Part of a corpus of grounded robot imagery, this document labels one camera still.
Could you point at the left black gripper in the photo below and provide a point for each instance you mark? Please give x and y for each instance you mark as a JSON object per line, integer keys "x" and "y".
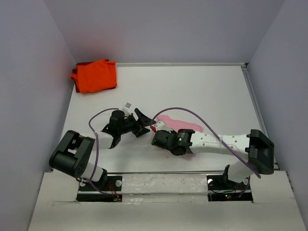
{"x": 144, "y": 121}

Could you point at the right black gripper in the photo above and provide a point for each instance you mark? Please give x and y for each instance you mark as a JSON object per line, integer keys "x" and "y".
{"x": 174, "y": 133}

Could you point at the pink t shirt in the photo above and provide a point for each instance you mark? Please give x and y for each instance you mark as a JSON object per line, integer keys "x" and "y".
{"x": 183, "y": 124}

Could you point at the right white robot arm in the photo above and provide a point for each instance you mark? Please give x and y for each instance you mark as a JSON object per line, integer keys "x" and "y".
{"x": 254, "y": 151}

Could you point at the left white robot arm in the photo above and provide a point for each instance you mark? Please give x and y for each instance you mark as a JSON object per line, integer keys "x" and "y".
{"x": 77, "y": 155}

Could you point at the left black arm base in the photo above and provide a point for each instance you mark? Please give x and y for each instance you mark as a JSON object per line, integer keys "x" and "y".
{"x": 110, "y": 192}

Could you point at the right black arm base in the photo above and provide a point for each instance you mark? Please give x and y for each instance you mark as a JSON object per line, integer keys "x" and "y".
{"x": 227, "y": 191}

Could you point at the orange folded t shirt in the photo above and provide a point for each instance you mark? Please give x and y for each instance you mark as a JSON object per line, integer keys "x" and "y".
{"x": 97, "y": 76}

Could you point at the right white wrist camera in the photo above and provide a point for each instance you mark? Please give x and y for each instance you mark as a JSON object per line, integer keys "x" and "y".
{"x": 161, "y": 125}

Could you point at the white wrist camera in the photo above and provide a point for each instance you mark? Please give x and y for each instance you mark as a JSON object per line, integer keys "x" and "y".
{"x": 127, "y": 108}
{"x": 161, "y": 125}

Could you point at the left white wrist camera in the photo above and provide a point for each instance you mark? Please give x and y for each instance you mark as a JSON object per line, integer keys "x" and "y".
{"x": 127, "y": 108}

